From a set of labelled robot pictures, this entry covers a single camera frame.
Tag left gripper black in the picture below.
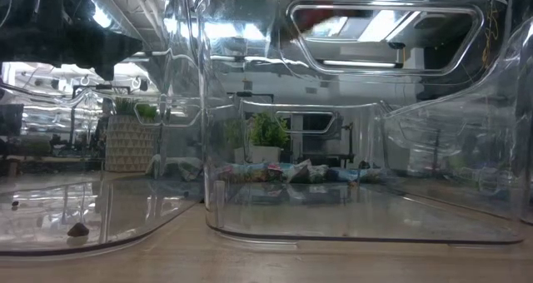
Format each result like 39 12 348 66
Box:
0 0 143 82

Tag small brown crumb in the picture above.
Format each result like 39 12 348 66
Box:
67 221 91 239

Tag silver granola bar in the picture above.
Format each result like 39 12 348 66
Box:
286 158 313 184
149 156 204 181

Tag small plant in white pot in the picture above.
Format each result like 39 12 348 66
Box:
224 112 292 166

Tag blue red granola bar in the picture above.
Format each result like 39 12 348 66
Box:
306 0 336 29
243 164 271 183
266 161 289 183

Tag white green granola bar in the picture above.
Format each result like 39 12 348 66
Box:
310 164 331 183

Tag clear plastic bin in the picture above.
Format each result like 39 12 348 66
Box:
0 0 207 259
376 16 533 228
195 0 526 249

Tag succulent in patterned pot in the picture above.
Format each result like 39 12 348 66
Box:
103 96 162 174

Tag brown orange granola bar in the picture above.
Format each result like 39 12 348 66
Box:
217 162 247 183

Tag ceiling strip light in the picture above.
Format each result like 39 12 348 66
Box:
321 59 404 68

